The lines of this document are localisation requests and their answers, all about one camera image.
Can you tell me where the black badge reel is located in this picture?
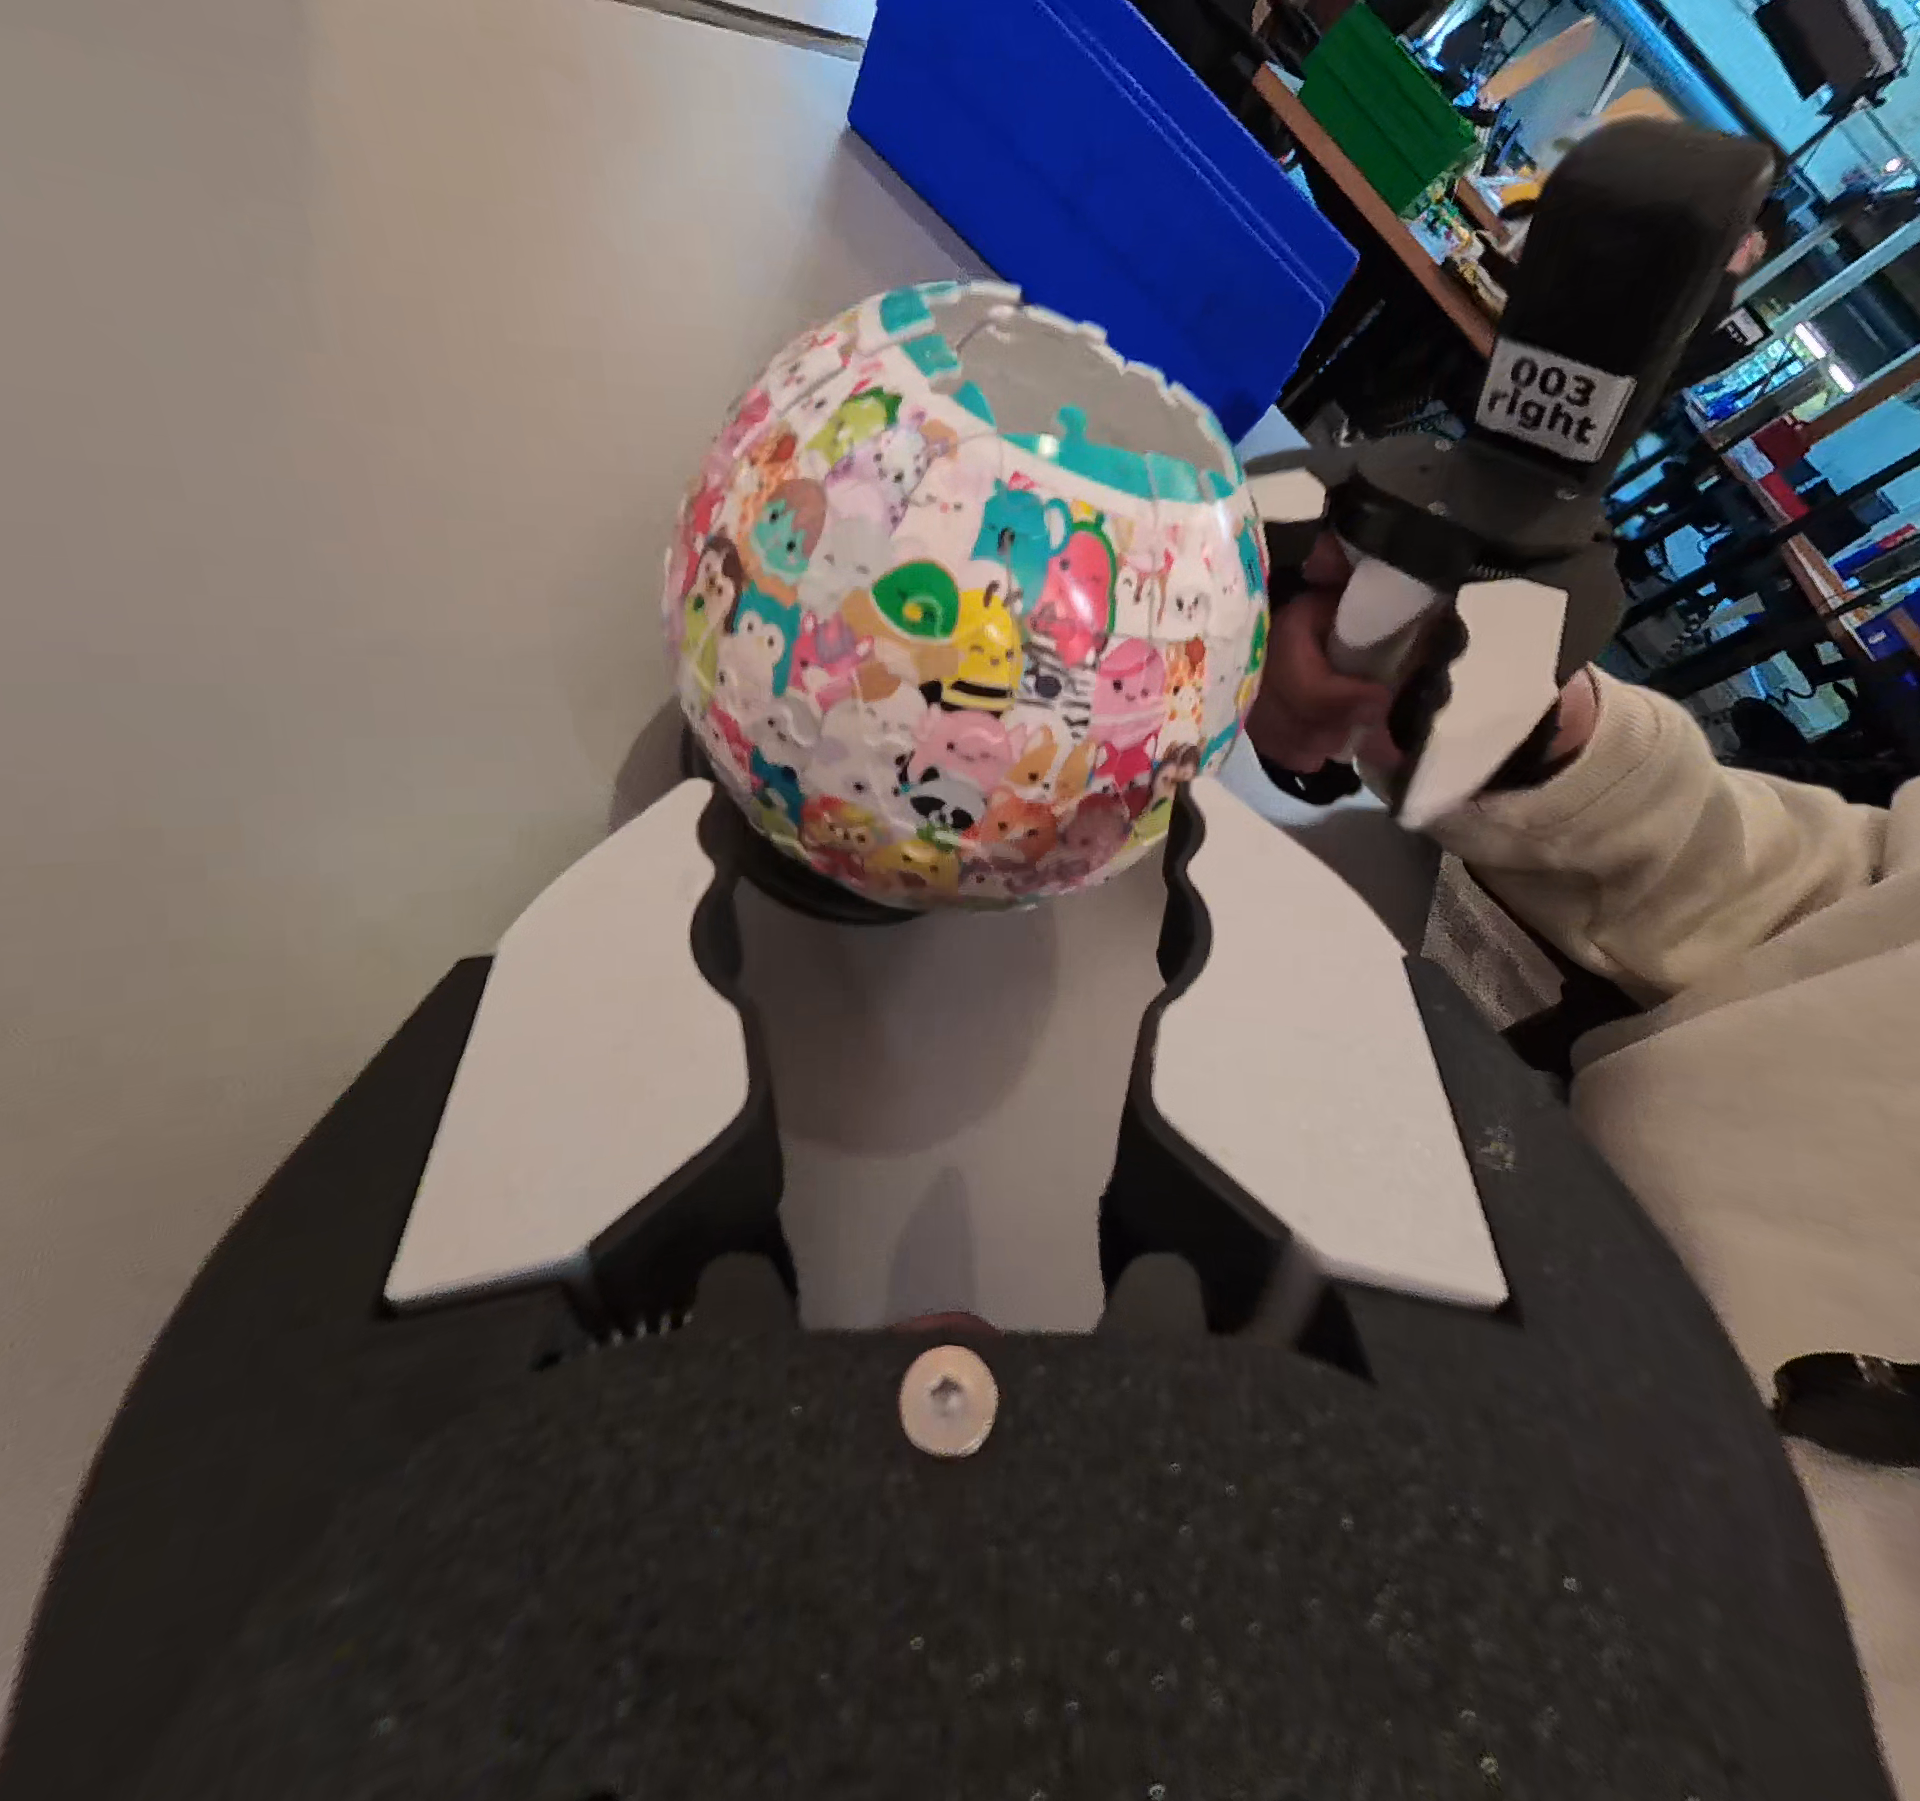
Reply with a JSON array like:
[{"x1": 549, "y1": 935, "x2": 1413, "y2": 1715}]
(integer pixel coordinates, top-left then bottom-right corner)
[{"x1": 1770, "y1": 1351, "x2": 1920, "y2": 1464}]

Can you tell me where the colourful puzzle ball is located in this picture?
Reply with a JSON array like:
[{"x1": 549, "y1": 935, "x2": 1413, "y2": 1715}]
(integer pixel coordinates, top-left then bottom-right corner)
[{"x1": 665, "y1": 279, "x2": 1274, "y2": 911}]

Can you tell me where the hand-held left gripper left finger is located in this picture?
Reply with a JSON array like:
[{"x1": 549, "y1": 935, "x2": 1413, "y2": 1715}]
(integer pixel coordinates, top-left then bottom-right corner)
[{"x1": 382, "y1": 780, "x2": 799, "y2": 1351}]

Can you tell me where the person's right forearm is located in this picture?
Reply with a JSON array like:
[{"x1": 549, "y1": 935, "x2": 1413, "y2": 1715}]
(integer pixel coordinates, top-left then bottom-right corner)
[{"x1": 1432, "y1": 669, "x2": 1920, "y2": 1000}]

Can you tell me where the person's right hand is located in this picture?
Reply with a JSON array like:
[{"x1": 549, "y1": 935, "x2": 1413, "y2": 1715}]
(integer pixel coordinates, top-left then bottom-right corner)
[{"x1": 1249, "y1": 536, "x2": 1413, "y2": 784}]

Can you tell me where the blue plastic bin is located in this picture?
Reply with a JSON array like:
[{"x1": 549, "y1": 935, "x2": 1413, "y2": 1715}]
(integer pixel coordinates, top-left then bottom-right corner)
[{"x1": 847, "y1": 0, "x2": 1358, "y2": 441}]

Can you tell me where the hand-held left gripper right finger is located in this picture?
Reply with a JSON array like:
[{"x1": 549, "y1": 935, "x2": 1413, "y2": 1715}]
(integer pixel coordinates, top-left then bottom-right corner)
[{"x1": 1099, "y1": 780, "x2": 1513, "y2": 1337}]

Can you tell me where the green plastic bin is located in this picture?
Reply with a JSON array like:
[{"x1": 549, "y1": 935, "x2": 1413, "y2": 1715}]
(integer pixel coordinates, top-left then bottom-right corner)
[{"x1": 1297, "y1": 0, "x2": 1479, "y2": 217}]

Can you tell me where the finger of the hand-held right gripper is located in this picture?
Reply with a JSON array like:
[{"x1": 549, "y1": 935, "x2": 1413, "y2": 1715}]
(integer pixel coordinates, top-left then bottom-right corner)
[
  {"x1": 1324, "y1": 550, "x2": 1463, "y2": 690},
  {"x1": 1393, "y1": 578, "x2": 1572, "y2": 831}
]

